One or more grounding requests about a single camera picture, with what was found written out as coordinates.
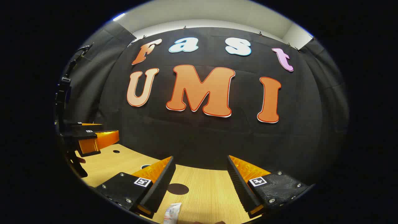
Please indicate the white toothpaste tube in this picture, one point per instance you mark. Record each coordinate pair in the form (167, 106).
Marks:
(172, 213)

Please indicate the black backdrop cloth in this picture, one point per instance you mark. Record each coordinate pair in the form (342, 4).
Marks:
(202, 140)

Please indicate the dark round coaster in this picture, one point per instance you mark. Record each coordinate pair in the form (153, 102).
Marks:
(178, 189)

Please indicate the wooden desktop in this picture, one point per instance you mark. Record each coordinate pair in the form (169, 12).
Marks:
(205, 193)

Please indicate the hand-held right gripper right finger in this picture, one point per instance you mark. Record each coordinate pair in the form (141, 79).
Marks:
(239, 186)

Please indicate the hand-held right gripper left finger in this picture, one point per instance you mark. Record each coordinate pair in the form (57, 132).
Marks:
(161, 186)

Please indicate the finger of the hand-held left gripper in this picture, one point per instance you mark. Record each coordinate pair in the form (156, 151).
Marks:
(87, 127)
(84, 134)

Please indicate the ceiling light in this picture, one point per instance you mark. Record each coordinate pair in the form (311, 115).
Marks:
(119, 17)

